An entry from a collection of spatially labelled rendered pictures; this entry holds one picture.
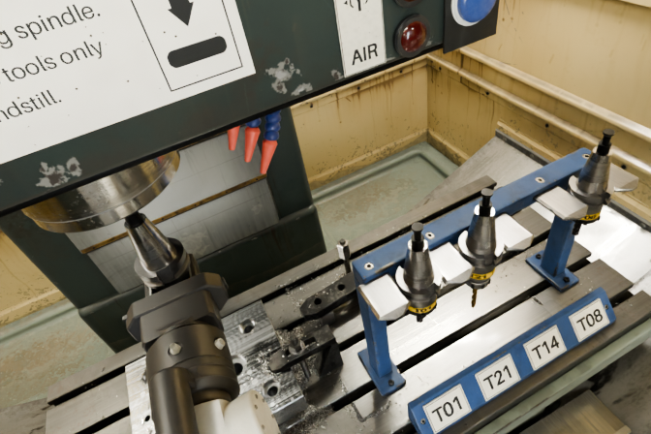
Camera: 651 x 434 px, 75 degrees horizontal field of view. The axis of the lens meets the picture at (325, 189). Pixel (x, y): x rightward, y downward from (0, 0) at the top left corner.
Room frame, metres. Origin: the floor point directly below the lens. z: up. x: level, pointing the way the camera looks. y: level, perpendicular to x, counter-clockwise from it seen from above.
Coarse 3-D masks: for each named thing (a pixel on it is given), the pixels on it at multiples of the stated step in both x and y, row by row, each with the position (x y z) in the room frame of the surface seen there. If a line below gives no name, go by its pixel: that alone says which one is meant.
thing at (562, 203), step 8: (544, 192) 0.48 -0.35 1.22; (552, 192) 0.47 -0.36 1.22; (560, 192) 0.47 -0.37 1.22; (568, 192) 0.47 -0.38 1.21; (536, 200) 0.47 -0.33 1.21; (544, 200) 0.46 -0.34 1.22; (552, 200) 0.46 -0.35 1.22; (560, 200) 0.45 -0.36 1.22; (568, 200) 0.45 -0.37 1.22; (576, 200) 0.45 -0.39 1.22; (552, 208) 0.44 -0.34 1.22; (560, 208) 0.44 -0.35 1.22; (568, 208) 0.43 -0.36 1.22; (576, 208) 0.43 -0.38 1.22; (584, 208) 0.43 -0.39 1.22; (560, 216) 0.42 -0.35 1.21; (568, 216) 0.42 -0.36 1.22; (576, 216) 0.41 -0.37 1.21; (584, 216) 0.41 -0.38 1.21
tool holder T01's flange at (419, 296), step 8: (432, 264) 0.37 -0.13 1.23; (400, 272) 0.37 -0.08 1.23; (440, 272) 0.36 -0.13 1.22; (400, 280) 0.36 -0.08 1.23; (440, 280) 0.35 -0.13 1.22; (400, 288) 0.35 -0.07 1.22; (408, 288) 0.34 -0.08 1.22; (432, 288) 0.34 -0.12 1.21; (440, 288) 0.35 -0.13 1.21; (408, 296) 0.34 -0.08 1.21; (416, 296) 0.33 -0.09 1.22; (424, 296) 0.33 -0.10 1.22; (416, 304) 0.33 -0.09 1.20
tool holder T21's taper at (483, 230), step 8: (480, 216) 0.39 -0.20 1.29; (488, 216) 0.38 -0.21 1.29; (472, 224) 0.40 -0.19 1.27; (480, 224) 0.38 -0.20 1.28; (488, 224) 0.38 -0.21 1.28; (472, 232) 0.39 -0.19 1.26; (480, 232) 0.38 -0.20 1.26; (488, 232) 0.38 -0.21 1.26; (472, 240) 0.39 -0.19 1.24; (480, 240) 0.38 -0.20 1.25; (488, 240) 0.38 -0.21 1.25; (496, 240) 0.38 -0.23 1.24; (472, 248) 0.38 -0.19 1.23; (480, 248) 0.38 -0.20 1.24; (488, 248) 0.37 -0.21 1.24
